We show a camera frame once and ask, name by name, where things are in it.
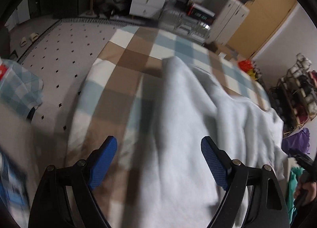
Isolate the black shoe box red stripe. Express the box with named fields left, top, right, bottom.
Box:
left=186, top=3, right=216, bottom=25

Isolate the white tall cabinet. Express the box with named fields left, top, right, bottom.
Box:
left=207, top=0, right=250, bottom=46

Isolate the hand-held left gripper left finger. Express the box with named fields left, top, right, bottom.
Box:
left=28, top=136, right=117, bottom=228

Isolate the blue checked pillow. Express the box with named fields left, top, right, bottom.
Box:
left=0, top=59, right=44, bottom=120

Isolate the purple plastic bag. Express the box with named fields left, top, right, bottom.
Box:
left=282, top=127, right=311, bottom=155

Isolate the wooden door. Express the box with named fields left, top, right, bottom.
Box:
left=226, top=0, right=298, bottom=59

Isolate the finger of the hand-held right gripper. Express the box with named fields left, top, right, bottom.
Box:
left=288, top=151, right=314, bottom=169

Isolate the silver suitcase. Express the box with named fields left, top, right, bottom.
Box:
left=160, top=7, right=211, bottom=42

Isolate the blue patterned cloth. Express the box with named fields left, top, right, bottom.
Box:
left=0, top=144, right=31, bottom=209

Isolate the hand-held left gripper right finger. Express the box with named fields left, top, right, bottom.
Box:
left=201, top=136, right=290, bottom=228

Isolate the orange plastic bag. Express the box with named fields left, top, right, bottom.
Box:
left=237, top=60, right=253, bottom=70

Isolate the person's right hand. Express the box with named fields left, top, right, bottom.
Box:
left=294, top=182, right=317, bottom=206

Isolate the teal sweatshirt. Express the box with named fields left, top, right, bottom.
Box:
left=287, top=166, right=302, bottom=220

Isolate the light grey hoodie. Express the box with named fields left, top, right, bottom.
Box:
left=139, top=56, right=289, bottom=228

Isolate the black backpack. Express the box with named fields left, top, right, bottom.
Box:
left=95, top=0, right=127, bottom=17

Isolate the small cardboard box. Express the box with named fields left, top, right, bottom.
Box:
left=205, top=42, right=239, bottom=58

